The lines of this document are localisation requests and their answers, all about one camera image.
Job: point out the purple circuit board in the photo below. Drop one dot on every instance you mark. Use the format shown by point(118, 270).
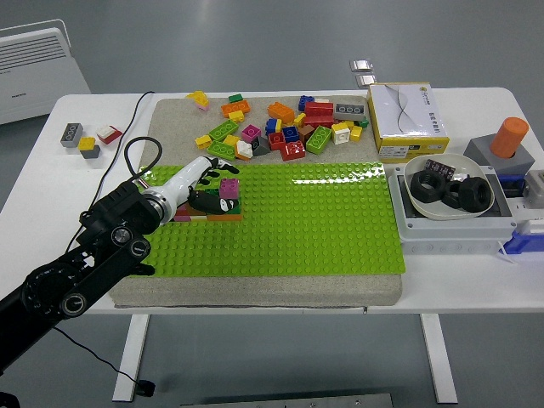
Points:
point(440, 167)

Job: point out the light pink small brick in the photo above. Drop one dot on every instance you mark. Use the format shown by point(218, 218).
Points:
point(203, 107)

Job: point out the dark green small brick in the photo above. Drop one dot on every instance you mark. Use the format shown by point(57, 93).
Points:
point(236, 98)
point(362, 123)

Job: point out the yellow wedge toy brick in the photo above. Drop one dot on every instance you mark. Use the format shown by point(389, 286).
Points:
point(199, 98)

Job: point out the white table leg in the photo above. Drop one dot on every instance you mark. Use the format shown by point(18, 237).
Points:
point(440, 361)
point(129, 361)

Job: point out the pink flat toy brick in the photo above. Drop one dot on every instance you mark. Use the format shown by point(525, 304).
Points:
point(183, 218)

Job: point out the grey-brown foam mat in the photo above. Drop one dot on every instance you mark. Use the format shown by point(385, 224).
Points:
point(178, 127)

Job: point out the blue toy brick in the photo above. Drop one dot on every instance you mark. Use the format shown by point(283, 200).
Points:
point(291, 134)
point(306, 103)

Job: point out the pink toy brick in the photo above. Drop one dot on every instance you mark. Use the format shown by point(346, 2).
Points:
point(229, 188)
point(251, 133)
point(183, 218)

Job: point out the glossy red toy brick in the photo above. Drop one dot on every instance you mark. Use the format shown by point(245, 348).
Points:
point(293, 151)

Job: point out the green studded baseplate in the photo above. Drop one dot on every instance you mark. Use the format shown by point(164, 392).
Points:
point(276, 238)

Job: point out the orange long toy brick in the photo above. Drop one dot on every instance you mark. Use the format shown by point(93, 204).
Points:
point(236, 108)
point(281, 112)

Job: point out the brown toy brick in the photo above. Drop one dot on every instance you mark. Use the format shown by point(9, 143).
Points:
point(306, 132)
point(195, 211)

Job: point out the blue plastic block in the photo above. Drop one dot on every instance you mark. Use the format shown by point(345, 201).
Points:
point(527, 244)

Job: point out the red and white brick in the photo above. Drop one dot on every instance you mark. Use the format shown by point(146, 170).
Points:
point(109, 134)

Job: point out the grey small toy brick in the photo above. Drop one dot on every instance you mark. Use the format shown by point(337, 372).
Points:
point(91, 152)

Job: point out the lime green long brick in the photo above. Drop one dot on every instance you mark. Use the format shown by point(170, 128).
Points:
point(223, 130)
point(319, 140)
point(221, 150)

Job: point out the grey block with hole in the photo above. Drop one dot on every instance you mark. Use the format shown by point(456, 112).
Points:
point(480, 151)

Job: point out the black and grey slope brick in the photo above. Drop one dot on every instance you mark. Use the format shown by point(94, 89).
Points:
point(260, 146)

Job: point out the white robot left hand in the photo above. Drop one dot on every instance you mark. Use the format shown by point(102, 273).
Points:
point(178, 178)

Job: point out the white panel heater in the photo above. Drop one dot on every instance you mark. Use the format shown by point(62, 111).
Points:
point(30, 72)

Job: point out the red flat toy brick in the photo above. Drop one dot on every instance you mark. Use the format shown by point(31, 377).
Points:
point(182, 211)

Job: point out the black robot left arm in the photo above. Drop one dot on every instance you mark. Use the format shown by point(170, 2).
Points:
point(115, 208)

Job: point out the white flat toy brick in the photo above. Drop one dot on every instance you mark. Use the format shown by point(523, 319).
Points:
point(199, 218)

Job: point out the white and yellow brick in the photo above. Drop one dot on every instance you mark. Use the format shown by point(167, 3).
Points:
point(341, 135)

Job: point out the red long toy brick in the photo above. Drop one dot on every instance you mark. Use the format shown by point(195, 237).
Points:
point(319, 121)
point(319, 109)

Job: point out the white and orange brick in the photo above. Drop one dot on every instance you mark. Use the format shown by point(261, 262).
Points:
point(245, 149)

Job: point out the white plastic piece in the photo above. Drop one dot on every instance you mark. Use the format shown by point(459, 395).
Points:
point(534, 227)

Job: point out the large black hex nut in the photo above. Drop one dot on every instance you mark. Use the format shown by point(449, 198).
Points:
point(476, 193)
point(427, 187)
point(454, 197)

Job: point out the silver floor socket cover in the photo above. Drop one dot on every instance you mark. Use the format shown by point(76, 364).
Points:
point(366, 81)
point(361, 65)

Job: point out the yellow and white carton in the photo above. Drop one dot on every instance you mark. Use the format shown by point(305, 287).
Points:
point(408, 119)

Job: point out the orange cylinder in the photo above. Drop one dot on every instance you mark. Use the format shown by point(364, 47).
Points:
point(509, 138)

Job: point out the light grey junction box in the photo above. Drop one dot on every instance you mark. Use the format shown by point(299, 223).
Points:
point(446, 238)

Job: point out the white zip tie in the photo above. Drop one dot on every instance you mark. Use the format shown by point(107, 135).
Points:
point(506, 254)

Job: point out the white bowl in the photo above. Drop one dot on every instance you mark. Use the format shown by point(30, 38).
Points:
point(421, 208)

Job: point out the grey long toy brick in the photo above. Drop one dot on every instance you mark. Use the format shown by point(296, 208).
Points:
point(72, 134)
point(349, 110)

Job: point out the blue and yellow brick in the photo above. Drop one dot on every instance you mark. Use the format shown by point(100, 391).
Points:
point(272, 126)

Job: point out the orange flat long brick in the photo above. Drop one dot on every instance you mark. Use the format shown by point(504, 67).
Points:
point(225, 217)

